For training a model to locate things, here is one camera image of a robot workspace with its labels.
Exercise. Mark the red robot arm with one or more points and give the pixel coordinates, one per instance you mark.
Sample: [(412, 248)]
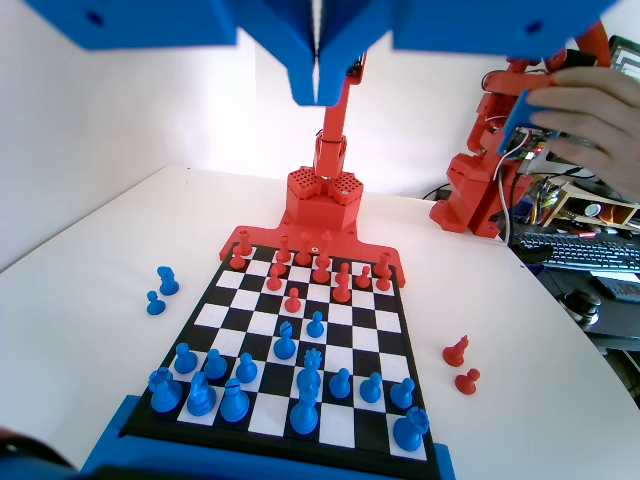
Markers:
[(325, 205)]

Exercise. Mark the red chess rook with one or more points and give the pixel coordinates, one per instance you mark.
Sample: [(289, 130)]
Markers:
[(243, 245), (383, 262)]

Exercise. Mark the red chess pieces on board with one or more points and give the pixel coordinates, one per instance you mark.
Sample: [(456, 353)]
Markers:
[(372, 245)]

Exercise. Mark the red chess pawn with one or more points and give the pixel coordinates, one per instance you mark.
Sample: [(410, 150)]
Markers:
[(291, 302), (383, 284), (278, 270), (237, 261), (363, 280), (467, 384), (273, 284), (343, 272)]

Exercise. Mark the red chess king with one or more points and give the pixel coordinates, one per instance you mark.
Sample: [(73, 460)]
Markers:
[(284, 250)]

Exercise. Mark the red chess queen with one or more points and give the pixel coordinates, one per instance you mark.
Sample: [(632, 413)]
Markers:
[(303, 255)]

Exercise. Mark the blue chess pawn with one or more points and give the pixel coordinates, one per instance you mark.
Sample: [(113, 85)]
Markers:
[(371, 390), (184, 360), (315, 327), (402, 395), (215, 365), (154, 305), (246, 370), (339, 385)]

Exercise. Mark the blue chess bishop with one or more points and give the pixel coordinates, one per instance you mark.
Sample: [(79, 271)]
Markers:
[(233, 405), (284, 345)]

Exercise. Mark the blue chess rook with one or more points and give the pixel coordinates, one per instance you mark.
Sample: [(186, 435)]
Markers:
[(411, 432), (165, 395)]

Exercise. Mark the blue chess queen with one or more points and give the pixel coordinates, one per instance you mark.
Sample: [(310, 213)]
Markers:
[(310, 370)]

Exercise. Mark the row of blue chess pieces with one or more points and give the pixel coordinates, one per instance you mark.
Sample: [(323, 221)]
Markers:
[(115, 450)]

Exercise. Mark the person's hand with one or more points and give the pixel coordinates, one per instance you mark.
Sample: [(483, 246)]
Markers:
[(595, 115)]

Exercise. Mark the computer monitor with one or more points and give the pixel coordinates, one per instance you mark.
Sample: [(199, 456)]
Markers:
[(627, 60)]

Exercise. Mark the wooden desk shelf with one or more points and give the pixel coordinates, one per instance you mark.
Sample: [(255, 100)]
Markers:
[(575, 205)]

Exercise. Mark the black computer keyboard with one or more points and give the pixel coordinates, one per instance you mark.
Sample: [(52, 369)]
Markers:
[(580, 250)]

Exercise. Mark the flat black box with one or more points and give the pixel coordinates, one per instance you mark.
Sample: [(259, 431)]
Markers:
[(620, 289)]

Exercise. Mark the black round gadget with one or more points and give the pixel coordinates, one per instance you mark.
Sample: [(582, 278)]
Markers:
[(580, 307)]

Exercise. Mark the black white chessboard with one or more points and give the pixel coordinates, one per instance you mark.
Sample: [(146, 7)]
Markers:
[(370, 325)]

